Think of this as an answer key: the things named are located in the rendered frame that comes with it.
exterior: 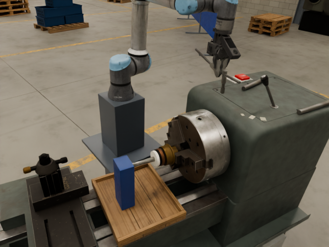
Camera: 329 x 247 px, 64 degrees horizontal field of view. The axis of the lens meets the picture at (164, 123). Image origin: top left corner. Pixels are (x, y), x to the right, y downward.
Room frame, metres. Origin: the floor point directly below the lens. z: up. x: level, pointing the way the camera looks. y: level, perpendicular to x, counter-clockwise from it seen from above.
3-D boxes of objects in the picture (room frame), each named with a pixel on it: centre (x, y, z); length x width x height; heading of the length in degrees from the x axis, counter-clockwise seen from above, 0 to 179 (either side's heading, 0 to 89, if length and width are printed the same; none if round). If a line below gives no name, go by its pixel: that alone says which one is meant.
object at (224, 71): (1.13, -0.26, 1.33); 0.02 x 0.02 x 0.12
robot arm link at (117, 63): (1.39, 0.26, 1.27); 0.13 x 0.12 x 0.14; 143
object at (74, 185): (0.73, 0.40, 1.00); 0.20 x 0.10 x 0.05; 121
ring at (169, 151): (0.89, -0.01, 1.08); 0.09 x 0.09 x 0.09; 31
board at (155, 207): (0.81, 0.11, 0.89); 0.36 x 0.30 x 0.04; 31
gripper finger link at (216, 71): (1.17, -0.21, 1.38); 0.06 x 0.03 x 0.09; 31
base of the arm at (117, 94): (1.39, 0.26, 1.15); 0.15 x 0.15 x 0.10
